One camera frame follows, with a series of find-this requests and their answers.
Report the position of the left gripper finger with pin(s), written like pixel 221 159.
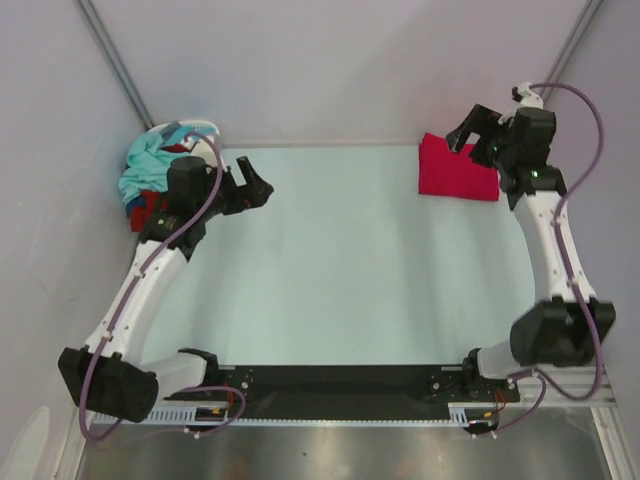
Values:
pixel 257 193
pixel 248 172

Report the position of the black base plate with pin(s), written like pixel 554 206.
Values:
pixel 356 392

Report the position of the slotted cable duct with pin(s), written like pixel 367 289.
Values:
pixel 185 415
pixel 470 413

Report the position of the right slotted cable duct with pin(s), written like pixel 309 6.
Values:
pixel 470 413

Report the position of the right aluminium corner post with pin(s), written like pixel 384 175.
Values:
pixel 575 38

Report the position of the pink red t shirt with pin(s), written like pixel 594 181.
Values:
pixel 446 174

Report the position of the aluminium front rail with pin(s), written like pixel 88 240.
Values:
pixel 576 381

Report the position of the aluminium corner post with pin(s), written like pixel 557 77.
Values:
pixel 575 38
pixel 107 47

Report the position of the navy blue t shirt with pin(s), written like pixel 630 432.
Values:
pixel 135 202

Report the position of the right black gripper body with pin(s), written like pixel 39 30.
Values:
pixel 493 148

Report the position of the white laundry basket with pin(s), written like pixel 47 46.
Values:
pixel 173 134

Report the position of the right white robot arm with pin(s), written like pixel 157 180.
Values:
pixel 559 339

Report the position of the dark red t shirt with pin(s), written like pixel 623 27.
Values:
pixel 142 213

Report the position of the teal t shirt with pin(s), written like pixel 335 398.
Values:
pixel 150 156

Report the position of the left aluminium corner post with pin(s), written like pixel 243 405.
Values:
pixel 107 47

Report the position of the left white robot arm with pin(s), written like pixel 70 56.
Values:
pixel 107 375

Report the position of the left slotted cable duct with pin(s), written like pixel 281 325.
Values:
pixel 185 415

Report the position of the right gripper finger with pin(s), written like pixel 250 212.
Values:
pixel 484 118
pixel 457 138

